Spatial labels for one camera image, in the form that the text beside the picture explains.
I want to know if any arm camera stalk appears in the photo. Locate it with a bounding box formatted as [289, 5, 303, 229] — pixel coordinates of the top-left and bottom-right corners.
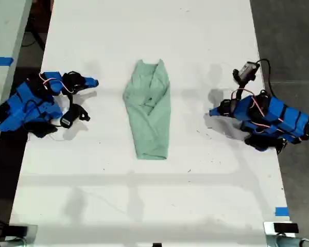
[235, 76, 257, 101]
[66, 91, 79, 116]

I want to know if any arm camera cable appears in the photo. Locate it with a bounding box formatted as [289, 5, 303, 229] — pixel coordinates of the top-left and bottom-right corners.
[254, 58, 273, 95]

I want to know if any black floor cable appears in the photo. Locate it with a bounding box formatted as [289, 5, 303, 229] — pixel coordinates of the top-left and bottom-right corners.
[21, 24, 46, 48]

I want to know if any pale green T-shirt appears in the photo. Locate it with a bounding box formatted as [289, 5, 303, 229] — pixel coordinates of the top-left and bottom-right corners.
[122, 58, 171, 161]

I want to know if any metal table clamp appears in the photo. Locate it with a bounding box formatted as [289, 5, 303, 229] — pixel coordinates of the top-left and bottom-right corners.
[0, 223, 39, 247]
[263, 220, 309, 247]

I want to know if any short blue tape strip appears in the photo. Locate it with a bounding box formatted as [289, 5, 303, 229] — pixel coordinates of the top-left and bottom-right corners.
[274, 206, 290, 218]

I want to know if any white side table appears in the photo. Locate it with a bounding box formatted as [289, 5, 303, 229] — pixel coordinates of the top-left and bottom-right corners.
[0, 0, 33, 165]

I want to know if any arm camera box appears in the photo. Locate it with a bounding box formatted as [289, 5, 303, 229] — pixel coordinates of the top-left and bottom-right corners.
[232, 61, 261, 81]
[59, 104, 91, 129]

